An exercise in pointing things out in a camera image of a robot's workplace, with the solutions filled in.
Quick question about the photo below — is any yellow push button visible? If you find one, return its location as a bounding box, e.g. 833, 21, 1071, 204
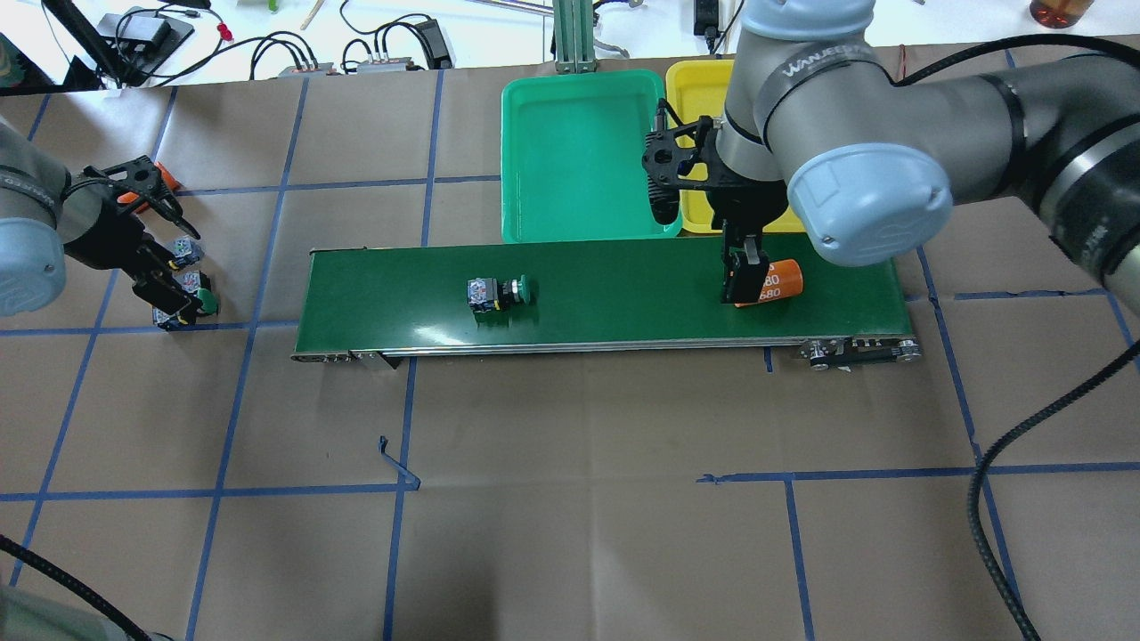
168, 236, 205, 271

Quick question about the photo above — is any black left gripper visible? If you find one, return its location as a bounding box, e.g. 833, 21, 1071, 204
62, 157, 202, 315

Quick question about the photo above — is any green plastic tray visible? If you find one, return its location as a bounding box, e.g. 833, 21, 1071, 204
500, 68, 681, 244

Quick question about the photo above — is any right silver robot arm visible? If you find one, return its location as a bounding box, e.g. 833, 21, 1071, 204
642, 1, 1139, 310

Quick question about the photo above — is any green push button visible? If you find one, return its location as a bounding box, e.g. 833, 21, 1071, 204
467, 273, 536, 315
150, 287, 220, 332

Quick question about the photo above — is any yellow plastic tray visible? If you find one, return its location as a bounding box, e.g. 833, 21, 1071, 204
666, 57, 807, 234

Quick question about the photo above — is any aluminium frame post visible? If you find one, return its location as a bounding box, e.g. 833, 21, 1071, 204
552, 0, 599, 76

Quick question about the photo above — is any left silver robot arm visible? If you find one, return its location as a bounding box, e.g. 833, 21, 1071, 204
1, 125, 219, 328

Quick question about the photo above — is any brown drink bottle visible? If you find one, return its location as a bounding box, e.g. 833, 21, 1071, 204
1029, 0, 1096, 29

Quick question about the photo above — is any black power adapter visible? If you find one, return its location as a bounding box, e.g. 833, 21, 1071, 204
412, 18, 453, 68

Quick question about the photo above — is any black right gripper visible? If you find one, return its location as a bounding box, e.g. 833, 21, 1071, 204
640, 99, 789, 305

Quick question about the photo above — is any green conveyor belt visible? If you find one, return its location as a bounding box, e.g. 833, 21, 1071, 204
293, 234, 923, 370

